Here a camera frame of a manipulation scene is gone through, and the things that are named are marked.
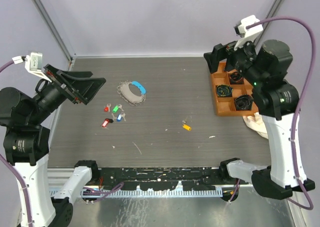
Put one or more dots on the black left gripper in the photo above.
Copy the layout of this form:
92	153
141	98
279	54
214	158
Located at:
81	88

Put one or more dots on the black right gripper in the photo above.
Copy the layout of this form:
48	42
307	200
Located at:
221	51

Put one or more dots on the green key tag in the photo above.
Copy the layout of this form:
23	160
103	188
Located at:
117	108

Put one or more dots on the metal key holder blue handle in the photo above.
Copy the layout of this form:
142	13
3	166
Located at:
123	89

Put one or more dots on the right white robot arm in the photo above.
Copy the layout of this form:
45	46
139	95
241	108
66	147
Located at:
277	101

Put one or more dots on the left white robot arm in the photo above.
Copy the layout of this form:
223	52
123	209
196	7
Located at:
26	144

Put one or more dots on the rolled blue yellow tie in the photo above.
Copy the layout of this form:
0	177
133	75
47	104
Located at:
224	91

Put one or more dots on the red head key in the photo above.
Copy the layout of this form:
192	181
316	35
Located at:
108	107

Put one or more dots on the orange wooden divided tray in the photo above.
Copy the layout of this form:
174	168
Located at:
224	107

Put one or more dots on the red tag key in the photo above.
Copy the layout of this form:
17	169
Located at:
106	122

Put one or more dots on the blue tag key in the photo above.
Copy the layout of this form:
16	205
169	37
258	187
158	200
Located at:
119	117

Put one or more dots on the cream cloth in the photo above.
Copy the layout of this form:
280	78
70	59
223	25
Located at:
255	122

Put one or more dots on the yellow tag key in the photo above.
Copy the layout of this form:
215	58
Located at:
185	125

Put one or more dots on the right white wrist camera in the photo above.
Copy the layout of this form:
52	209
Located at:
247	34

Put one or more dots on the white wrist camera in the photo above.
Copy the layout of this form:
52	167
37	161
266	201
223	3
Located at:
247	34
33	64

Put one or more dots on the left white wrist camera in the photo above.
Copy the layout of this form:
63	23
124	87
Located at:
33	64

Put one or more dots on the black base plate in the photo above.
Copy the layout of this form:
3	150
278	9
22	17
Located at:
161	178

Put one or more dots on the white slotted cable duct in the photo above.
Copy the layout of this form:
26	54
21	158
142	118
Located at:
176	193

